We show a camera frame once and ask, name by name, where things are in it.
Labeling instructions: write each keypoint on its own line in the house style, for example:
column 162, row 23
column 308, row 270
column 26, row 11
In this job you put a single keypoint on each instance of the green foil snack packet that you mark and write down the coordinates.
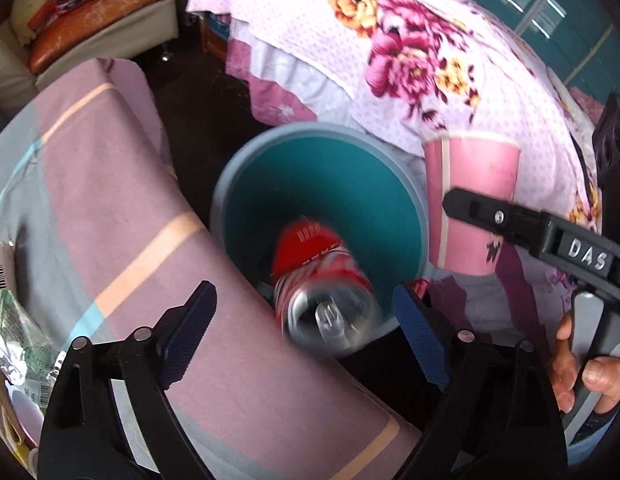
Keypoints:
column 20, row 340

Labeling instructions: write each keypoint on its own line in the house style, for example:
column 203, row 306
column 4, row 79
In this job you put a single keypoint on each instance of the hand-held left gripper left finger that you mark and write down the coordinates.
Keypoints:
column 190, row 332

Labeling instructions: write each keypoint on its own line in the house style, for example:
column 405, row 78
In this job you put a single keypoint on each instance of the floral bed blanket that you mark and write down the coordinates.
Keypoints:
column 414, row 35

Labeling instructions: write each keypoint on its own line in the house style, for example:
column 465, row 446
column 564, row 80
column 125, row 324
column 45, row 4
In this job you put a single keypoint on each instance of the striped pink tablecloth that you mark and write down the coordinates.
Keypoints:
column 105, row 185

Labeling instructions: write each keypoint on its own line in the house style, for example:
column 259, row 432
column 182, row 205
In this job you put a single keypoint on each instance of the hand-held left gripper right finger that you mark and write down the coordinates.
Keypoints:
column 418, row 335

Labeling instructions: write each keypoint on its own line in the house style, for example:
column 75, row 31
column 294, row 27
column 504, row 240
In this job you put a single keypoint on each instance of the teal plastic bin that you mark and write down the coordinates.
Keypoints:
column 340, row 185

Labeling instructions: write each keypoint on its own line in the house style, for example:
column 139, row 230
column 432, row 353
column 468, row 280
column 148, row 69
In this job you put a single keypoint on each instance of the red drink can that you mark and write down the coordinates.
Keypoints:
column 315, row 280

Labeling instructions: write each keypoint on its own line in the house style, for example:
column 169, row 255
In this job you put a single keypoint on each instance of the white barcode box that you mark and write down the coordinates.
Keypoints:
column 5, row 265

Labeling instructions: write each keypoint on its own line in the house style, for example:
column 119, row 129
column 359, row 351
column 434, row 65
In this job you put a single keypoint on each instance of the white bowl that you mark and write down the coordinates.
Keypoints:
column 25, row 415

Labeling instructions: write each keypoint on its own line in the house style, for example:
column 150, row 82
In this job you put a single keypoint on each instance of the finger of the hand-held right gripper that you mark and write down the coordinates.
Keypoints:
column 519, row 225

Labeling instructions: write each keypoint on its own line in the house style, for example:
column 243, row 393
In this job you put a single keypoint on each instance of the cream sofa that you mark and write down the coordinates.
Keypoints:
column 10, row 75

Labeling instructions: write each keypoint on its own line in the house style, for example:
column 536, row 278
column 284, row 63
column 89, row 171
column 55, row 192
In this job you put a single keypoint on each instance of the large orange seat cushion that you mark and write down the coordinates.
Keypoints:
column 100, row 15

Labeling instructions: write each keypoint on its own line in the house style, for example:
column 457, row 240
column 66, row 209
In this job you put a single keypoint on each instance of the blue box under bed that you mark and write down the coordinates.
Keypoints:
column 217, row 32

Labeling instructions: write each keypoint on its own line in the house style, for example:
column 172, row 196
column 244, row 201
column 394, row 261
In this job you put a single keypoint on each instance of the pink paper cup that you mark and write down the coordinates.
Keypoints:
column 477, row 170

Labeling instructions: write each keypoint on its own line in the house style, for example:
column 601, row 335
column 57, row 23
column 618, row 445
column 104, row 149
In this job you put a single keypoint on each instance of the teal cabinet with glass panes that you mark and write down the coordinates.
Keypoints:
column 539, row 5

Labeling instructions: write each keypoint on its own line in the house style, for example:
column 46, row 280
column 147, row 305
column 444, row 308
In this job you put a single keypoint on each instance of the yellow white pillow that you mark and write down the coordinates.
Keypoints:
column 30, row 5

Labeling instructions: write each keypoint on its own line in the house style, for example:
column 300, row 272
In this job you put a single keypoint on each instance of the person's right hand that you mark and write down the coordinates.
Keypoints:
column 607, row 380

